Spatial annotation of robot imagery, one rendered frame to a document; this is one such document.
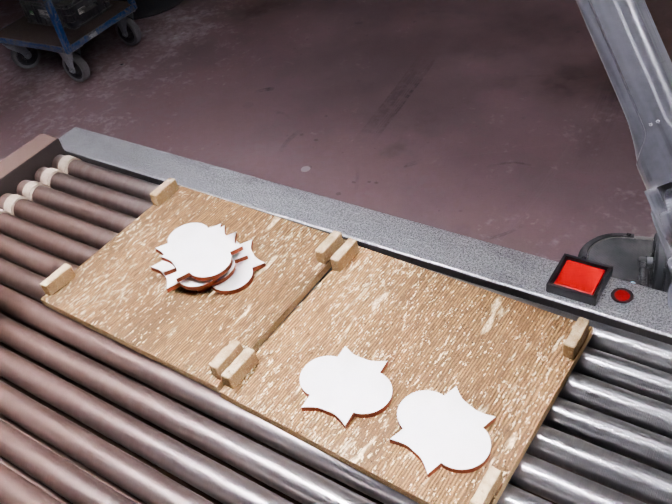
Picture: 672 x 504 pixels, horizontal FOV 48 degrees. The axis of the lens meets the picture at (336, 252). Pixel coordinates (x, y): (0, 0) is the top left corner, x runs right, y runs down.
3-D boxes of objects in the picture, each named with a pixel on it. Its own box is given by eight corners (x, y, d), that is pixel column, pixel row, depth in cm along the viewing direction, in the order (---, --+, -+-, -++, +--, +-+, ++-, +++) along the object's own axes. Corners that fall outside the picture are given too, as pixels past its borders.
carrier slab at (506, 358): (356, 250, 128) (354, 243, 126) (593, 334, 106) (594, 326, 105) (221, 398, 108) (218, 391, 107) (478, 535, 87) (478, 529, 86)
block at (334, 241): (336, 240, 128) (333, 228, 126) (345, 243, 127) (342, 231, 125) (316, 262, 124) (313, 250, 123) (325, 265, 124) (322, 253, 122)
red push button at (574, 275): (566, 265, 118) (567, 258, 117) (605, 276, 115) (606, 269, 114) (552, 289, 115) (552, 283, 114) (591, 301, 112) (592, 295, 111)
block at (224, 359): (237, 348, 113) (232, 336, 111) (246, 352, 112) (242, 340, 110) (211, 376, 109) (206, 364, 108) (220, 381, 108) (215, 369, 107)
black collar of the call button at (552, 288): (563, 260, 119) (564, 252, 118) (612, 274, 115) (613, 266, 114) (545, 291, 115) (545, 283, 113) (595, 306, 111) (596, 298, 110)
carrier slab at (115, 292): (179, 190, 149) (177, 183, 148) (350, 246, 129) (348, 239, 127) (43, 305, 129) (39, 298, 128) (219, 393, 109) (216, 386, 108)
